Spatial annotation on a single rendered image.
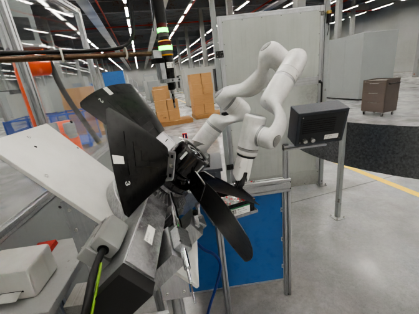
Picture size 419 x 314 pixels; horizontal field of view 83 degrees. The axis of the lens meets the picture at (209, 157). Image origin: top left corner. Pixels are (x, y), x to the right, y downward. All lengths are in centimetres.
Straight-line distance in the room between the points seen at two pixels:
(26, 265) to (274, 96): 100
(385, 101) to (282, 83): 641
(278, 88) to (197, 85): 799
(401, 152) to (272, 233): 122
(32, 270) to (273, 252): 125
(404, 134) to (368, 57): 836
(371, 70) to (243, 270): 961
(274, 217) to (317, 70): 189
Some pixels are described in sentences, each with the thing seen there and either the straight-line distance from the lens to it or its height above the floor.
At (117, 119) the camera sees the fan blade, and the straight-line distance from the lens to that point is 54.
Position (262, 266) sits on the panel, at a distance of 172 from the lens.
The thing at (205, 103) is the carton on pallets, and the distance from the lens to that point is 903.
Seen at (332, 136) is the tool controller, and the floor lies 108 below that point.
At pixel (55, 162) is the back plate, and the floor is 127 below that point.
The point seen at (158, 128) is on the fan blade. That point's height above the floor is 131.
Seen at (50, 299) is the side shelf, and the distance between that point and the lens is 98.
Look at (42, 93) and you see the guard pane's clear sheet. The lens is 156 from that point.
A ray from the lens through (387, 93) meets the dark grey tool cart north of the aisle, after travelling 736.
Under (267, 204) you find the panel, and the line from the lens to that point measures 145.
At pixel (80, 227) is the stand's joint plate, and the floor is 106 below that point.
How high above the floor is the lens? 145
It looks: 19 degrees down
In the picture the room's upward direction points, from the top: 7 degrees counter-clockwise
